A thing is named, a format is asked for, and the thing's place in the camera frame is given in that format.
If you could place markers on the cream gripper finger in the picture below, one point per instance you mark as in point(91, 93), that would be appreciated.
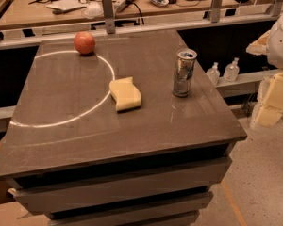
point(259, 46)
point(271, 110)

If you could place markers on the silver redbull can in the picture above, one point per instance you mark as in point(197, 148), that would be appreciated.
point(183, 72)

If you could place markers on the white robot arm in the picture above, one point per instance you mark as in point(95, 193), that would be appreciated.
point(274, 55)

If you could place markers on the yellow sponge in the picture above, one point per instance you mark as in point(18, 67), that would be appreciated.
point(125, 94)

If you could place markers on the red apple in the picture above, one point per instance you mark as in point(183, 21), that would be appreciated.
point(84, 42)

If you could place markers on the white paper stack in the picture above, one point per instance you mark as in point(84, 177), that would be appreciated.
point(66, 4)

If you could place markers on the grey drawer cabinet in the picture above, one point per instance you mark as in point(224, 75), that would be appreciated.
point(161, 190)

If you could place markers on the metal bracket post right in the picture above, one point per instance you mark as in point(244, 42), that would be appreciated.
point(215, 10)

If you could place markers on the metal bracket post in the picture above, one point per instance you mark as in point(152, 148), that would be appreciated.
point(109, 16)
point(215, 10)

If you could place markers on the metal bracket post left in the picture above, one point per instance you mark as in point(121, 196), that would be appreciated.
point(109, 16)

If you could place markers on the aluminium frame rail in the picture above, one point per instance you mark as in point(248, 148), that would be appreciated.
point(11, 38)

